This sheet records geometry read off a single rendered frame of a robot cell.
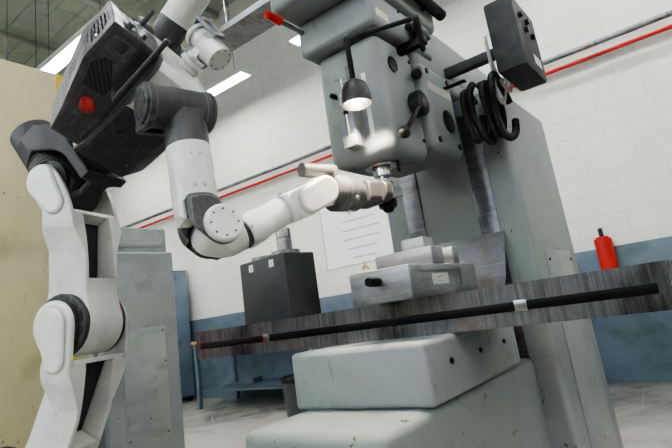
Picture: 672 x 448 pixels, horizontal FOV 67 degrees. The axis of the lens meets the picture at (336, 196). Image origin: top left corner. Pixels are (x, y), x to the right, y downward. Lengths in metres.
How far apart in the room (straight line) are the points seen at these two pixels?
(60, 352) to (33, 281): 1.31
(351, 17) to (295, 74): 6.29
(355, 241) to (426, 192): 4.85
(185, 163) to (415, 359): 0.58
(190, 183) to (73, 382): 0.53
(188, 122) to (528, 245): 0.99
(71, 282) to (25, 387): 1.25
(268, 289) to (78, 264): 0.53
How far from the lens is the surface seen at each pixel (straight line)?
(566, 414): 1.59
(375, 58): 1.32
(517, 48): 1.48
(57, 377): 1.31
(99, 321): 1.32
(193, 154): 1.06
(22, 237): 2.60
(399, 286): 1.06
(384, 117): 1.26
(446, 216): 1.65
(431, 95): 1.47
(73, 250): 1.35
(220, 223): 0.99
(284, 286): 1.48
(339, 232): 6.65
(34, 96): 2.83
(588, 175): 5.47
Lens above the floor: 0.95
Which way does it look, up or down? 13 degrees up
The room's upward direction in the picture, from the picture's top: 8 degrees counter-clockwise
